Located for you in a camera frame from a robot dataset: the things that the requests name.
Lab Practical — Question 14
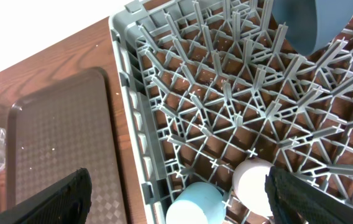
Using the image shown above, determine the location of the dark blue plate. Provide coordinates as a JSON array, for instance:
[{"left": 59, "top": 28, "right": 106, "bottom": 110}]
[{"left": 272, "top": 0, "right": 353, "bottom": 56}]

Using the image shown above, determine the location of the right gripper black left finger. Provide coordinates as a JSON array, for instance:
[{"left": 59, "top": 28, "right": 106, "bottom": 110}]
[{"left": 0, "top": 168, "right": 92, "bottom": 224}]

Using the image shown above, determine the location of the grey dishwasher rack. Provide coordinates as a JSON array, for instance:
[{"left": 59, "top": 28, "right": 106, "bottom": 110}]
[{"left": 109, "top": 1, "right": 353, "bottom": 223}]

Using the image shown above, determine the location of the light blue plastic cup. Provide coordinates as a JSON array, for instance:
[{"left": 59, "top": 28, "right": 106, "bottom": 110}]
[{"left": 166, "top": 182, "right": 226, "bottom": 224}]

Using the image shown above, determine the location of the dark brown serving tray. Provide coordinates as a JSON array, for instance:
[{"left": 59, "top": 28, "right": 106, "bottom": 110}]
[{"left": 6, "top": 67, "right": 127, "bottom": 223}]

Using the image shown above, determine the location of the pink plastic cup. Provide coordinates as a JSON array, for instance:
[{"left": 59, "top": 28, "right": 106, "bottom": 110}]
[{"left": 232, "top": 157, "right": 273, "bottom": 217}]

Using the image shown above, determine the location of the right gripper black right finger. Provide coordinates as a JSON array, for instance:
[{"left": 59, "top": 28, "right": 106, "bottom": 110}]
[{"left": 265, "top": 166, "right": 353, "bottom": 224}]

